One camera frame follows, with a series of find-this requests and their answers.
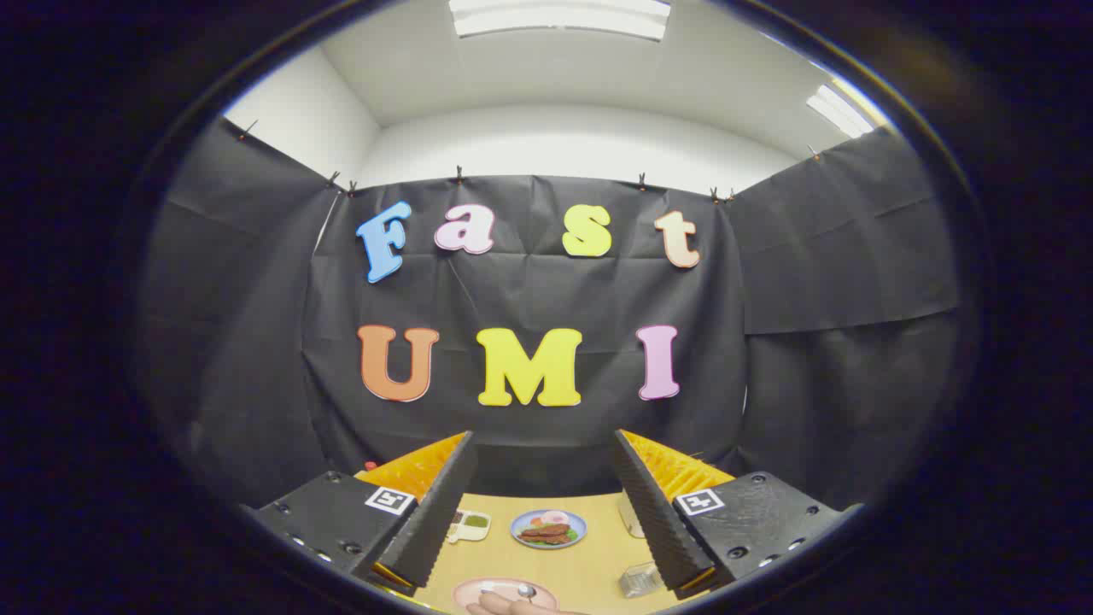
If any metal wire basket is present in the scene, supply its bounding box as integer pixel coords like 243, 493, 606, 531
618, 562, 665, 599

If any blue food plate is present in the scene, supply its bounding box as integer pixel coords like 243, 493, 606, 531
510, 509, 588, 550

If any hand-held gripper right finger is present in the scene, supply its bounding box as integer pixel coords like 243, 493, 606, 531
609, 429, 863, 601

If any white divided seasoning tray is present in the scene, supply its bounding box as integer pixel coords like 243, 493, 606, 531
446, 509, 493, 545

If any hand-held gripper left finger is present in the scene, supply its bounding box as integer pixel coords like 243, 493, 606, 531
248, 430, 479, 592

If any pink round plate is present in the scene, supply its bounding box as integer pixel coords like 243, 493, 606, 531
451, 577, 560, 612

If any long ceiling light panel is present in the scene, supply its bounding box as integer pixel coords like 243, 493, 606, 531
448, 0, 672, 42

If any small ceiling light panel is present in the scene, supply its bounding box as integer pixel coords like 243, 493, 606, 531
806, 83, 877, 140

